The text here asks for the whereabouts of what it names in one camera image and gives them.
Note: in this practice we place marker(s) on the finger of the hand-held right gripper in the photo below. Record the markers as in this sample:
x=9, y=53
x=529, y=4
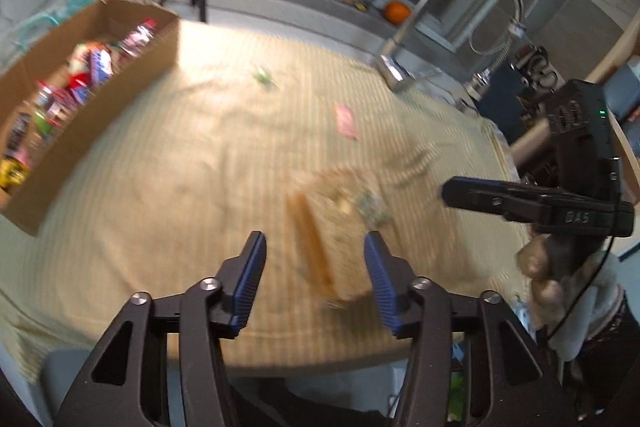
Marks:
x=495, y=203
x=530, y=189

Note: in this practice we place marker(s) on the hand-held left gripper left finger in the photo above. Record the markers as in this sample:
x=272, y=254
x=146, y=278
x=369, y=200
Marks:
x=250, y=277

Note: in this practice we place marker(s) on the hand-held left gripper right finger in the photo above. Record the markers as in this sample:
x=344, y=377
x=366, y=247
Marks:
x=382, y=282

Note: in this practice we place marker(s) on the clear bread packet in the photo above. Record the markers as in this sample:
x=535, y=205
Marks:
x=330, y=227

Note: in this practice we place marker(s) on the cardboard box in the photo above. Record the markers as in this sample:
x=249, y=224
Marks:
x=115, y=97

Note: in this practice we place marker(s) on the pile of snack packets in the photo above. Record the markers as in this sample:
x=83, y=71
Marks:
x=85, y=67

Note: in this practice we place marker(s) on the person's right hand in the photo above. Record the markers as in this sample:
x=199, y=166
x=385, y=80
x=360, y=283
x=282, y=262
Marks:
x=542, y=267

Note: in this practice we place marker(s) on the striped beige cloth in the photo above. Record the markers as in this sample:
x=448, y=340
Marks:
x=200, y=157

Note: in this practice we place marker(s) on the small red candy packet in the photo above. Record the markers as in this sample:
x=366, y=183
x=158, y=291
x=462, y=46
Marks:
x=345, y=121

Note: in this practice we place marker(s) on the small green candy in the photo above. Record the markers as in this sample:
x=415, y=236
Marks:
x=262, y=77

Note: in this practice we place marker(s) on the orange fruit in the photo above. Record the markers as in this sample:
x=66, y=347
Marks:
x=397, y=12

